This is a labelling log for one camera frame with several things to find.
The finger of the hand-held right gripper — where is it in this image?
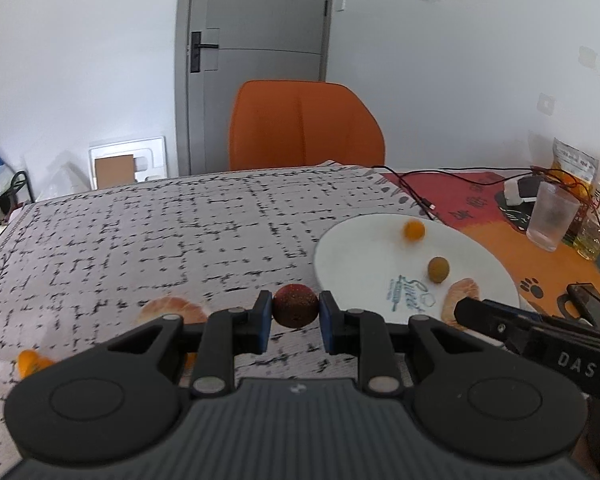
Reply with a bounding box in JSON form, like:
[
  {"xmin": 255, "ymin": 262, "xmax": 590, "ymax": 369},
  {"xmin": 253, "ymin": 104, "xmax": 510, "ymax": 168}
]
[
  {"xmin": 453, "ymin": 297, "xmax": 548, "ymax": 350},
  {"xmin": 556, "ymin": 283, "xmax": 600, "ymax": 335}
]

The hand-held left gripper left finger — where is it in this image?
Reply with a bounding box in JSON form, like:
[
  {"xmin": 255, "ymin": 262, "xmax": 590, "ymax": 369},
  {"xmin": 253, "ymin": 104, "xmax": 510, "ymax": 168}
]
[{"xmin": 107, "ymin": 290, "xmax": 272, "ymax": 396}]

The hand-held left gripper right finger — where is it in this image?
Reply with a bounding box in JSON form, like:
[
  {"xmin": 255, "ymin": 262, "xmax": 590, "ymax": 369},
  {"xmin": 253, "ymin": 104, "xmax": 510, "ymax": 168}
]
[{"xmin": 319, "ymin": 290, "xmax": 486, "ymax": 396}]

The peeled orange segment piece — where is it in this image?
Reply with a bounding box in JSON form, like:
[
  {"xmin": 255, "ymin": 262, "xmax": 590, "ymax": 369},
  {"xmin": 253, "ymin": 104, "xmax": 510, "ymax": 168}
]
[{"xmin": 440, "ymin": 277, "xmax": 482, "ymax": 331}]

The dark red plum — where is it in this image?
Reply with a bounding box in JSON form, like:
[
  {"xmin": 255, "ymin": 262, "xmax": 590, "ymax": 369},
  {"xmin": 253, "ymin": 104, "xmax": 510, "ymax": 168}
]
[{"xmin": 272, "ymin": 284, "xmax": 321, "ymax": 330}]

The white round plate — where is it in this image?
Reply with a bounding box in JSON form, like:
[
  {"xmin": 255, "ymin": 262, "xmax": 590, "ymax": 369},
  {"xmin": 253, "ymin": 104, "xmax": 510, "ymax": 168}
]
[{"xmin": 313, "ymin": 214, "xmax": 521, "ymax": 332}]

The large peeled orange half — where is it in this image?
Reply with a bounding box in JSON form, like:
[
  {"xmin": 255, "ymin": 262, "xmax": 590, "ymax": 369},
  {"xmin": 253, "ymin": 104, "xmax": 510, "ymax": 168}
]
[{"xmin": 137, "ymin": 296, "xmax": 211, "ymax": 325}]

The mandarin orange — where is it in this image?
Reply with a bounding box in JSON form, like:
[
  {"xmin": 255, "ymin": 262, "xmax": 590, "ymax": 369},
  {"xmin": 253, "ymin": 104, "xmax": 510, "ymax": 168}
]
[{"xmin": 17, "ymin": 350, "xmax": 56, "ymax": 380}]

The brownish green jujube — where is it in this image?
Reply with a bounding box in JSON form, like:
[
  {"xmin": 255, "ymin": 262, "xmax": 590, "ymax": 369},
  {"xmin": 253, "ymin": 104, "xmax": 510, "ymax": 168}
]
[{"xmin": 427, "ymin": 256, "xmax": 451, "ymax": 283}]

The yellow oil bottle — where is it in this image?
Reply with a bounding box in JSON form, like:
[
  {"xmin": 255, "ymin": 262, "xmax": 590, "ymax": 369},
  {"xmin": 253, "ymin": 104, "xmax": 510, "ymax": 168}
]
[{"xmin": 574, "ymin": 200, "xmax": 600, "ymax": 261}]

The ribbed clear glass cup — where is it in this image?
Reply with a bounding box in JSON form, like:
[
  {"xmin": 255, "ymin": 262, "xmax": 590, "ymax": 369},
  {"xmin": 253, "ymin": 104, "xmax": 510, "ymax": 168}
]
[{"xmin": 525, "ymin": 181, "xmax": 580, "ymax": 253}]

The red and orange printed mat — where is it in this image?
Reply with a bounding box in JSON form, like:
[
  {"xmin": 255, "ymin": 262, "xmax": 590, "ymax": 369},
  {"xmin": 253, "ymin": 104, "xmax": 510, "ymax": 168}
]
[{"xmin": 369, "ymin": 166, "xmax": 600, "ymax": 342}]

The black and white checked tablecloth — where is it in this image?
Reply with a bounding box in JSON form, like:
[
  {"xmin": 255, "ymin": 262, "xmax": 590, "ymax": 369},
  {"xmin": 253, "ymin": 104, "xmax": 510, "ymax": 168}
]
[{"xmin": 0, "ymin": 161, "xmax": 536, "ymax": 480}]

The yellow snack bag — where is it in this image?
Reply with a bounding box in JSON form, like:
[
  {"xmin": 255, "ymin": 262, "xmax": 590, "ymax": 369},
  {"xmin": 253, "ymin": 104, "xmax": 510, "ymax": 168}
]
[{"xmin": 550, "ymin": 137, "xmax": 599, "ymax": 197}]

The orange chair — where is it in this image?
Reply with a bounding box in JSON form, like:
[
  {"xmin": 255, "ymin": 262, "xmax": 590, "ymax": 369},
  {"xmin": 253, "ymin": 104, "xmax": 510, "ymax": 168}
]
[{"xmin": 228, "ymin": 80, "xmax": 386, "ymax": 171}]

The white foam packaging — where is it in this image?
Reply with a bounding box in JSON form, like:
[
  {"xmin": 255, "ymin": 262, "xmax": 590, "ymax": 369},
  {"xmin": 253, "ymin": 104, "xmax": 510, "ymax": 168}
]
[{"xmin": 88, "ymin": 136, "xmax": 167, "ymax": 190}]

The brown cardboard sheet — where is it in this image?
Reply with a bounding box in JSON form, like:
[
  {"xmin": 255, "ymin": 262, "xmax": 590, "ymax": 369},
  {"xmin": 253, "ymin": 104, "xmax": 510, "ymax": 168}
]
[{"xmin": 94, "ymin": 155, "xmax": 136, "ymax": 187}]

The black metal rack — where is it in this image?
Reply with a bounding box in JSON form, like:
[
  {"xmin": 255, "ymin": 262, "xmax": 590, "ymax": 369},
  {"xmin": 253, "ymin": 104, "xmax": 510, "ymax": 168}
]
[{"xmin": 0, "ymin": 170, "xmax": 34, "ymax": 219}]

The grey door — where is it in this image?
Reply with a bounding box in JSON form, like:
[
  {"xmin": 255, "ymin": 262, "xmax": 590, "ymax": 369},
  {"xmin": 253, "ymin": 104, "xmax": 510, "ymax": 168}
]
[{"xmin": 174, "ymin": 0, "xmax": 337, "ymax": 177}]

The red thin cable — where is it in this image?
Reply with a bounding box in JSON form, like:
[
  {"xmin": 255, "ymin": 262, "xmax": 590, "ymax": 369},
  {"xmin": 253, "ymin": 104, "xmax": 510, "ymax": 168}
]
[{"xmin": 529, "ymin": 164, "xmax": 600, "ymax": 273}]

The black cable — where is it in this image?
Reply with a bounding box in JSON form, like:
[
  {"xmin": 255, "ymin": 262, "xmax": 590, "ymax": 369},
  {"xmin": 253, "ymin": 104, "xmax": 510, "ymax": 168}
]
[{"xmin": 371, "ymin": 163, "xmax": 548, "ymax": 222}]

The black door handle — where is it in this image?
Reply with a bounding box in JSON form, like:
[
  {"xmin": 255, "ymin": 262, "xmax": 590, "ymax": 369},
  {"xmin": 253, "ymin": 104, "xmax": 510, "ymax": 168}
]
[{"xmin": 189, "ymin": 31, "xmax": 221, "ymax": 74}]

